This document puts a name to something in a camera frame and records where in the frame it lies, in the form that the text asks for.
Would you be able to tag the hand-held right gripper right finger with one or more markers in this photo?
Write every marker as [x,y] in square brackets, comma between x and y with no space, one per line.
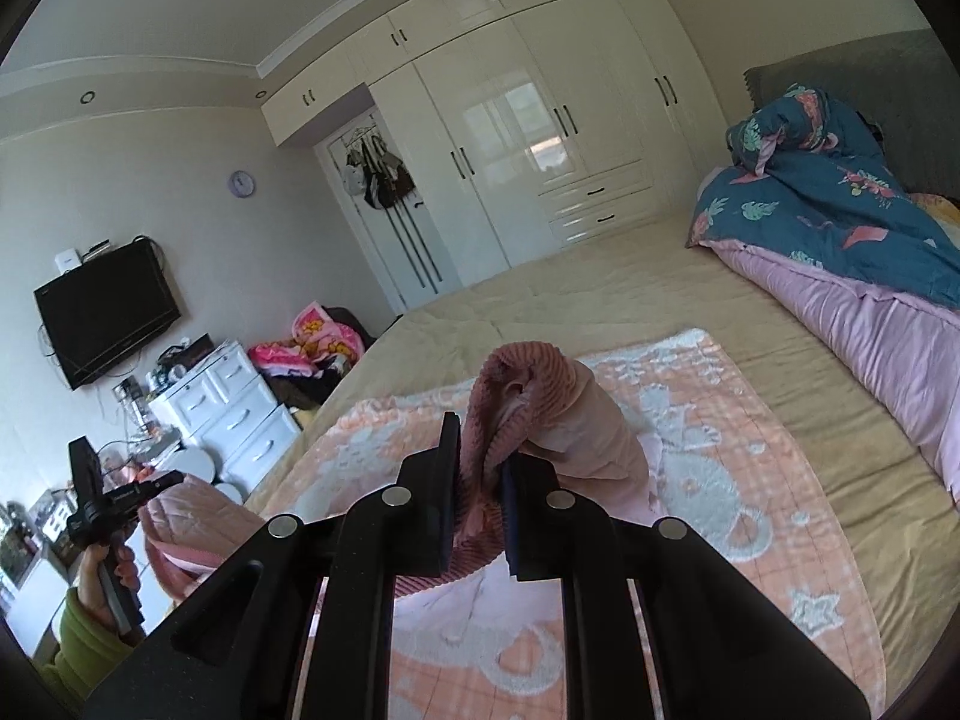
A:
[514,517]

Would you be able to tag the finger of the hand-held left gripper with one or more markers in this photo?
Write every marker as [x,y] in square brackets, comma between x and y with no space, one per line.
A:
[146,491]

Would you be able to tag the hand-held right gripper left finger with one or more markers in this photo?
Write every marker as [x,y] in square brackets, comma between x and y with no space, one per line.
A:
[450,480]

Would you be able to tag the pink quilted jacket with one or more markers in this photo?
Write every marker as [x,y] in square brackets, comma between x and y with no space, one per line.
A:
[555,405]

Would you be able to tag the person's left forearm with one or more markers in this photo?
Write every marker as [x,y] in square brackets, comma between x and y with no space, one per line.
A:
[82,652]

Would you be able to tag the person's left hand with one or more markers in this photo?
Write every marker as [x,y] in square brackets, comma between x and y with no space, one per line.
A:
[127,566]

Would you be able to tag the white round stool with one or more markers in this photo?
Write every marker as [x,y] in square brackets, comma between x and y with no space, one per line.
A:
[191,469]
[229,495]

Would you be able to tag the white drawer unit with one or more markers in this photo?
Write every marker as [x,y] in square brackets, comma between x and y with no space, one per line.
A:
[232,412]

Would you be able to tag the black television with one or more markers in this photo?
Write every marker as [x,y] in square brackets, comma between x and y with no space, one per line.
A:
[105,315]

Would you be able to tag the pink cartoon blanket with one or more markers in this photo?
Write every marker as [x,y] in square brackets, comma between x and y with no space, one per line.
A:
[315,337]

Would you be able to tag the orange patterned blanket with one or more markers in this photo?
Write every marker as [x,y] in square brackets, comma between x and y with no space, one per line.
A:
[712,480]

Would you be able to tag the white router box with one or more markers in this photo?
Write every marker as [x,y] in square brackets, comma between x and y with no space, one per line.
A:
[69,260]

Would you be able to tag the beige bed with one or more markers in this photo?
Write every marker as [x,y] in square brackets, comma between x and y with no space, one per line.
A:
[600,292]

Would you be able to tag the white door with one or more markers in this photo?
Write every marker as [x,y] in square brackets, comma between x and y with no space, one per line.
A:
[352,255]

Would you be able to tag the hanging bags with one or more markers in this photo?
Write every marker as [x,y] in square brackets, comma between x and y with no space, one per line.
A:
[382,172]

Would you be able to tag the white wardrobe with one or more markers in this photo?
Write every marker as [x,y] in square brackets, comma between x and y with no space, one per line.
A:
[510,165]

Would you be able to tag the blue floral duvet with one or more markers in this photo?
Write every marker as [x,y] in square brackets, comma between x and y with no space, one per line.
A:
[810,195]

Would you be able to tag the yellow pillow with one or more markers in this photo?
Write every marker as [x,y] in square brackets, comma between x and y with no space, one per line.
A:
[937,206]

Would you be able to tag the grey headboard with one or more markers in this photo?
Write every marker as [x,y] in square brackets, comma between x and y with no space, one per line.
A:
[900,90]

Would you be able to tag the round wall clock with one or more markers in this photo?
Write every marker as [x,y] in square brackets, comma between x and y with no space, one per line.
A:
[241,184]

